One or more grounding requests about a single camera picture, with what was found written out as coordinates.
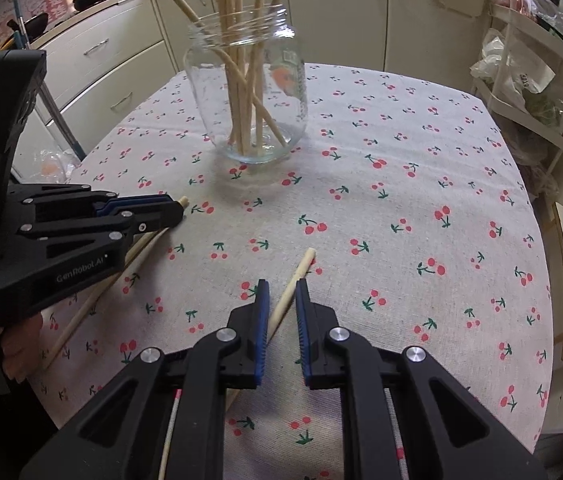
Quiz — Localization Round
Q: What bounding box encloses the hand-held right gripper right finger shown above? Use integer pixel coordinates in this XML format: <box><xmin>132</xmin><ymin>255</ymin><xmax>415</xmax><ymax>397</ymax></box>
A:
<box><xmin>295</xmin><ymin>278</ymin><xmax>549</xmax><ymax>480</ymax></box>

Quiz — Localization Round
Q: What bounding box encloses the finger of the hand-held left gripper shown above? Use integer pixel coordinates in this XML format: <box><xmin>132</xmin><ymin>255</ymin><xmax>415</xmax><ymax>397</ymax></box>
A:
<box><xmin>9</xmin><ymin>183</ymin><xmax>172</xmax><ymax>224</ymax></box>
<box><xmin>19</xmin><ymin>200</ymin><xmax>185</xmax><ymax>262</ymax></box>

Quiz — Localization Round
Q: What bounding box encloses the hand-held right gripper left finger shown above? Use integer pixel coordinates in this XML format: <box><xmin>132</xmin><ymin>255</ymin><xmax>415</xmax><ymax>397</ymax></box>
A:
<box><xmin>19</xmin><ymin>280</ymin><xmax>270</xmax><ymax>480</ymax></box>

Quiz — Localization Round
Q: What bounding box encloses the plain tan chopstick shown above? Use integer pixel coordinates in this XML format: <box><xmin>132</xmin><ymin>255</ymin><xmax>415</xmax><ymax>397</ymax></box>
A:
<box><xmin>40</xmin><ymin>197</ymin><xmax>191</xmax><ymax>370</ymax></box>
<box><xmin>226</xmin><ymin>248</ymin><xmax>318</xmax><ymax>411</ymax></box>

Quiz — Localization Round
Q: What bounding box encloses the clear glass jar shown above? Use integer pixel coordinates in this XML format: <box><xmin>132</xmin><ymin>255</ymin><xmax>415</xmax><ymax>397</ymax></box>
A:
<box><xmin>183</xmin><ymin>4</ymin><xmax>309</xmax><ymax>164</ymax></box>

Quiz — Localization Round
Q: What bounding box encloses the bundle of wooden chopsticks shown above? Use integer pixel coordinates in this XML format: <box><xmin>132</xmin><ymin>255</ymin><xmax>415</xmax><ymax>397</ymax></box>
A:
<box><xmin>142</xmin><ymin>0</ymin><xmax>298</xmax><ymax>156</ymax></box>

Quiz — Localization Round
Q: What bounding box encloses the person's left hand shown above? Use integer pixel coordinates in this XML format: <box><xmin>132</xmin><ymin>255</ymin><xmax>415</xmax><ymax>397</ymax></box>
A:
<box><xmin>0</xmin><ymin>305</ymin><xmax>43</xmax><ymax>383</ymax></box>

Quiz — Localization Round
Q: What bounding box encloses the clear plastic bin liner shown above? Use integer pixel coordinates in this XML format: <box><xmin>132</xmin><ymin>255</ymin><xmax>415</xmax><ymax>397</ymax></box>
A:
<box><xmin>34</xmin><ymin>147</ymin><xmax>83</xmax><ymax>184</ymax></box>

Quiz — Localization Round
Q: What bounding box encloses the black wok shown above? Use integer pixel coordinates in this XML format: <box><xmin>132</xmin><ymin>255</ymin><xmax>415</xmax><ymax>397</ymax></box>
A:
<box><xmin>8</xmin><ymin>12</ymin><xmax>49</xmax><ymax>44</ymax></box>

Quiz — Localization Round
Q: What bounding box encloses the cream deep cabinet drawer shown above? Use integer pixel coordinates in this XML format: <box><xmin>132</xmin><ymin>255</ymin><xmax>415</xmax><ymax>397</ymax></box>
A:
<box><xmin>58</xmin><ymin>41</ymin><xmax>183</xmax><ymax>162</ymax></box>

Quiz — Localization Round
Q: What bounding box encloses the cream shallow cabinet drawer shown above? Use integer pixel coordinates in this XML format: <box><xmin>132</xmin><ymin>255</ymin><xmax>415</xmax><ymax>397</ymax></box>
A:
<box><xmin>40</xmin><ymin>0</ymin><xmax>166</xmax><ymax>112</ymax></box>

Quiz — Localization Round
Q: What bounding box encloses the red banded tan chopstick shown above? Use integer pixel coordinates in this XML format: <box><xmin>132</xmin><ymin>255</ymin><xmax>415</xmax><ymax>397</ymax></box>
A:
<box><xmin>384</xmin><ymin>385</ymin><xmax>409</xmax><ymax>480</ymax></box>
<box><xmin>158</xmin><ymin>389</ymin><xmax>182</xmax><ymax>480</ymax></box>

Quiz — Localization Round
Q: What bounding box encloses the cherry print tablecloth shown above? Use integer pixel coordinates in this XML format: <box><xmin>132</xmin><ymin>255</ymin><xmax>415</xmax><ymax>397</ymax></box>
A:
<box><xmin>26</xmin><ymin>62</ymin><xmax>557</xmax><ymax>480</ymax></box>

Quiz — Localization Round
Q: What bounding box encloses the cream cabinet door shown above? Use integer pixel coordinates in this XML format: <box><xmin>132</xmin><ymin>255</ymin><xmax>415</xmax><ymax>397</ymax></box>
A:
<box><xmin>286</xmin><ymin>0</ymin><xmax>388</xmax><ymax>74</ymax></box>
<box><xmin>153</xmin><ymin>0</ymin><xmax>223</xmax><ymax>75</ymax></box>
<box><xmin>385</xmin><ymin>0</ymin><xmax>493</xmax><ymax>97</ymax></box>

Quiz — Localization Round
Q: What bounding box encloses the white storage rack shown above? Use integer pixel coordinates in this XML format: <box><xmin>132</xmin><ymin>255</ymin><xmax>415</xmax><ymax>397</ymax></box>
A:
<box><xmin>470</xmin><ymin>0</ymin><xmax>563</xmax><ymax>152</ymax></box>

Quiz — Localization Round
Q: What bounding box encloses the white plastic bag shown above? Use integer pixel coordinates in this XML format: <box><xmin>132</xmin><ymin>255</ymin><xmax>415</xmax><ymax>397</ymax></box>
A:
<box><xmin>470</xmin><ymin>27</ymin><xmax>558</xmax><ymax>97</ymax></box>

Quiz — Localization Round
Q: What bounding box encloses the long metal broom handle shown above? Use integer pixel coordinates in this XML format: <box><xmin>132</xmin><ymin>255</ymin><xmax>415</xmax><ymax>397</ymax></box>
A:
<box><xmin>12</xmin><ymin>0</ymin><xmax>87</xmax><ymax>161</ymax></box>

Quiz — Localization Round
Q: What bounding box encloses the pink printed wall sheet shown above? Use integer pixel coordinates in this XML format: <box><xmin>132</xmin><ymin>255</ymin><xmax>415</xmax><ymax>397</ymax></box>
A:
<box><xmin>0</xmin><ymin>0</ymin><xmax>88</xmax><ymax>52</ymax></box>

